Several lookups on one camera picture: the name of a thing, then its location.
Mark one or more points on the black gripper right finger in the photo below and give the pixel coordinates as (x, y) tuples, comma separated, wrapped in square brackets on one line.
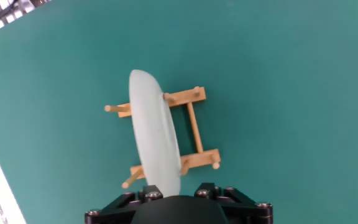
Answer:
[(244, 208)]

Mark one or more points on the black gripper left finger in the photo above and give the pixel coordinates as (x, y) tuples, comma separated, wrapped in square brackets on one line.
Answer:
[(120, 208)]

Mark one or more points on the pale green dish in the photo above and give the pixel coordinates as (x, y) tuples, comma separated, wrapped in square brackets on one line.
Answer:
[(154, 130)]

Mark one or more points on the wooden dish rack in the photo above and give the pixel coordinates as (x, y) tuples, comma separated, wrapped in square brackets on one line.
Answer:
[(194, 124)]

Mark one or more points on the green table mat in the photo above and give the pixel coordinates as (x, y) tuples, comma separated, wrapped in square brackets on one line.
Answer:
[(259, 93)]

